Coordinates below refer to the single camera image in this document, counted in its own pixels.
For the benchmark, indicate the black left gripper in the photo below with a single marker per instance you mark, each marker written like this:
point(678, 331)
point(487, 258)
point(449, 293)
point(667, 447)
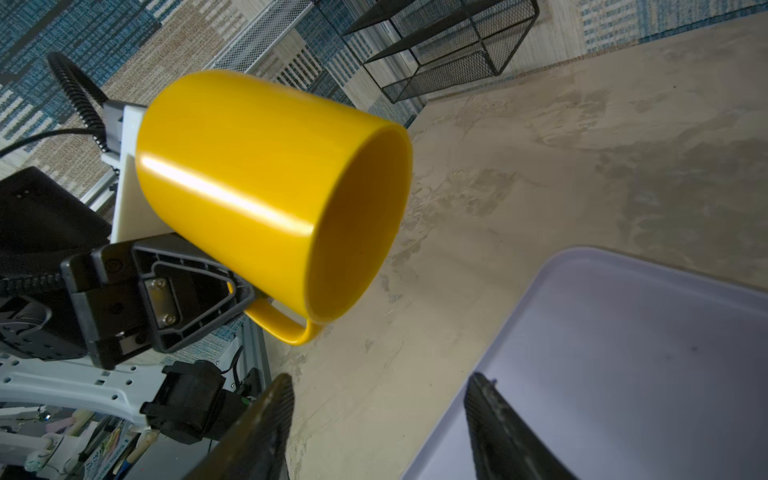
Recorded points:
point(160, 292)

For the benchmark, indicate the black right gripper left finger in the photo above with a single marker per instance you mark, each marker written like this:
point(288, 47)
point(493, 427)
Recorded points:
point(255, 446)

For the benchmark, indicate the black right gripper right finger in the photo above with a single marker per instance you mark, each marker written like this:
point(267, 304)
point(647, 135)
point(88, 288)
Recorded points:
point(502, 444)

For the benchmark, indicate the yellow mug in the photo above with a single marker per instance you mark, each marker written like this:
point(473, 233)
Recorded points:
point(300, 196)

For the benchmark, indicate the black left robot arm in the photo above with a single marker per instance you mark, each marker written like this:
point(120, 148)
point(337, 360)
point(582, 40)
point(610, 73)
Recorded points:
point(44, 357)

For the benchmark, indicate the lavender plastic tray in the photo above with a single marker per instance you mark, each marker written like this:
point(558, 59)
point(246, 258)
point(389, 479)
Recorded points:
point(629, 369)

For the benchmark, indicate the white wire mesh basket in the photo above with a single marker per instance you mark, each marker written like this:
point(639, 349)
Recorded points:
point(260, 36)

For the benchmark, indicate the black wire shelf rack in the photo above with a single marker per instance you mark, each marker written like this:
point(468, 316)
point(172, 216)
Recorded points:
point(412, 48)

